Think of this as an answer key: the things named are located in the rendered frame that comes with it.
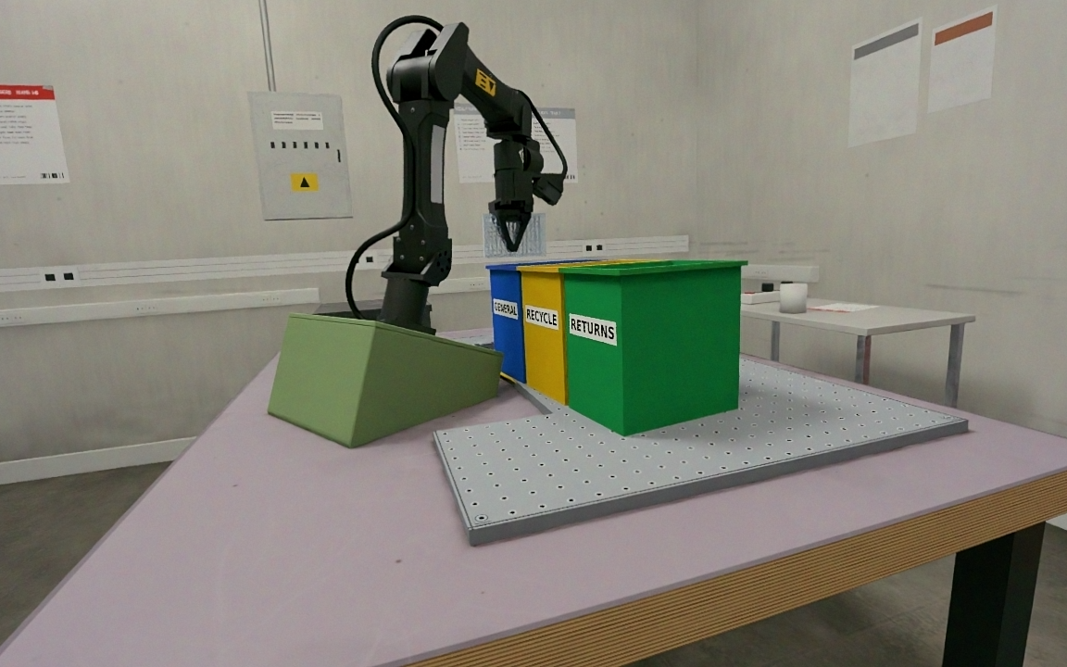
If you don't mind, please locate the white well plate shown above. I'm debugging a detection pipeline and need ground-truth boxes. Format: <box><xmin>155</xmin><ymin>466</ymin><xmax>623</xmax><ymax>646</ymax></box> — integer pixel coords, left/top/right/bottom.
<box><xmin>483</xmin><ymin>213</ymin><xmax>546</xmax><ymax>258</ymax></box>

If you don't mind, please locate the green returns bin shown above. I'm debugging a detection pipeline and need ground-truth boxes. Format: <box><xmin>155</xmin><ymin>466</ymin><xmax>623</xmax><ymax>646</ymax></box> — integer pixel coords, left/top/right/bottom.
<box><xmin>559</xmin><ymin>260</ymin><xmax>748</xmax><ymax>436</ymax></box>

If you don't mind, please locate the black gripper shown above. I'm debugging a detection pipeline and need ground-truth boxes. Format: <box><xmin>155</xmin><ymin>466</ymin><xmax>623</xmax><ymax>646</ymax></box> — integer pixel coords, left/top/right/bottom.
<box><xmin>488</xmin><ymin>169</ymin><xmax>534</xmax><ymax>252</ymax></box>

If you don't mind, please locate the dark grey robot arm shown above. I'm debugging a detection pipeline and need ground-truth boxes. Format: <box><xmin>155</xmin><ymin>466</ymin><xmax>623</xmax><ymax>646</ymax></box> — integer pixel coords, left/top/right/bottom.
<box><xmin>376</xmin><ymin>22</ymin><xmax>563</xmax><ymax>335</ymax></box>

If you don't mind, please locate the blue bin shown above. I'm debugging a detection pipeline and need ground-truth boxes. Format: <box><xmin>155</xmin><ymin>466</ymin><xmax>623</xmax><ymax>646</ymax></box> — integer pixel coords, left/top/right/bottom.
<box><xmin>485</xmin><ymin>259</ymin><xmax>600</xmax><ymax>384</ymax></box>

